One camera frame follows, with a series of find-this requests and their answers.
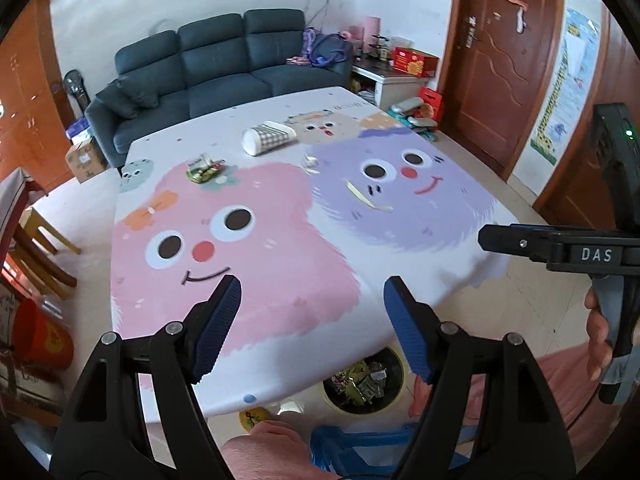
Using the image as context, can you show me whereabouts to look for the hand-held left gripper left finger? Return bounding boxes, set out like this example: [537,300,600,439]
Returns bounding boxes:
[50,275,243,480]

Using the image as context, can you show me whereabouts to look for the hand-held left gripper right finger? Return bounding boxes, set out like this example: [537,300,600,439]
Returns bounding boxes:
[383,276,571,480]

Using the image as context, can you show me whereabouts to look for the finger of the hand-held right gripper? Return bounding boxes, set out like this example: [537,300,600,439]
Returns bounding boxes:
[477,223,566,263]

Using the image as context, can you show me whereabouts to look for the dark bin with yellow rim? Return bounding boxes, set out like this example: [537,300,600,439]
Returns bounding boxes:
[321,345,405,413]

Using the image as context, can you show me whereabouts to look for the person's right hand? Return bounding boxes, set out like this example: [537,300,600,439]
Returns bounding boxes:
[584,287,615,381]

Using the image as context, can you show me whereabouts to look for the dark wooden side door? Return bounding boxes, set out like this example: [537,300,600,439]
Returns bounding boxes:
[532,5,640,231]

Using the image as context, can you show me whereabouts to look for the yellow printed slipper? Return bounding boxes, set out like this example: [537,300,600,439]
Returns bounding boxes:
[239,407,276,436]

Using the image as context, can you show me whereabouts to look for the blue plastic stool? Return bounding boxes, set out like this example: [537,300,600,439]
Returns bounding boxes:
[310,422,426,480]

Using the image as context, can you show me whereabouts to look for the person's left leg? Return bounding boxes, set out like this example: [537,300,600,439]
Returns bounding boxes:
[220,420,341,480]

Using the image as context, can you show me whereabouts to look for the pale yellow torn strip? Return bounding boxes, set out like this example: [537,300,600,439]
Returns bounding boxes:
[346,181,393,211]

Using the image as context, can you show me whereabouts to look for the teal stepper machine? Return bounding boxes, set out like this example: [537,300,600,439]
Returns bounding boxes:
[387,97,441,141]

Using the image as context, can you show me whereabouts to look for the green crumpled candy wrapper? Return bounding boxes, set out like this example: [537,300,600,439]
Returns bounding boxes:
[186,155,227,184]

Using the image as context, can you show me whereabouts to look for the giraffe height chart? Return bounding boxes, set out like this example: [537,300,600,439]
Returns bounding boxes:
[530,7,601,166]

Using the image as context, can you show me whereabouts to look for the red box with gold print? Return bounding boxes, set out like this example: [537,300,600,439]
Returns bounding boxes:
[12,300,76,368]

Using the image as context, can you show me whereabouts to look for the brown wooden door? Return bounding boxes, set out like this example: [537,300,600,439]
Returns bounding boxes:
[437,0,568,181]

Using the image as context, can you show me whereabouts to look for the light wooden stool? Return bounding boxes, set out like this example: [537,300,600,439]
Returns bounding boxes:
[10,207,83,301]

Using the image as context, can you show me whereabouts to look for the white side cabinet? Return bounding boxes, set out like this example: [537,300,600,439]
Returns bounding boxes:
[350,60,436,108]

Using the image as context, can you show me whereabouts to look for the checked paper cup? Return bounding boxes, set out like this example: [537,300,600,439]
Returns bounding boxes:
[241,120,297,157]

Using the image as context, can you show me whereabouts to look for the red gift box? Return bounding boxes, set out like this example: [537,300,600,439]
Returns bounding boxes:
[391,47,440,78]

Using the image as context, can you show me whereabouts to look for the cardboard box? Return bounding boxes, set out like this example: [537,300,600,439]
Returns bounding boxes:
[65,137,108,184]

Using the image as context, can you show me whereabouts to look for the blue purple tissue pack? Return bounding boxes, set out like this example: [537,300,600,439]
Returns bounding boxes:
[66,119,93,143]

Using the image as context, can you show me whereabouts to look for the cloth covered side table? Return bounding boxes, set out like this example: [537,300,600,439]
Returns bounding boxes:
[0,167,36,241]

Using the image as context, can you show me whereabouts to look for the dark blue cushion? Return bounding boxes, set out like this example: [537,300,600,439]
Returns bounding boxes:
[95,77,161,121]

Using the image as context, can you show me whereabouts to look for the purple bag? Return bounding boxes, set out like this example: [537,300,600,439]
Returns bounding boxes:
[302,27,353,68]

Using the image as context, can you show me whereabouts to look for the dark blue sofa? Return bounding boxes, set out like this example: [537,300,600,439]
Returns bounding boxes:
[84,8,353,168]

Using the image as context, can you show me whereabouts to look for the wooden cabinet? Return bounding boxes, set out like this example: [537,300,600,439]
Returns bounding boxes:
[0,0,76,196]

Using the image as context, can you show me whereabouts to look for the hanging black cables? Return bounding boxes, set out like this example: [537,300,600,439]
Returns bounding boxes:
[305,0,333,31]

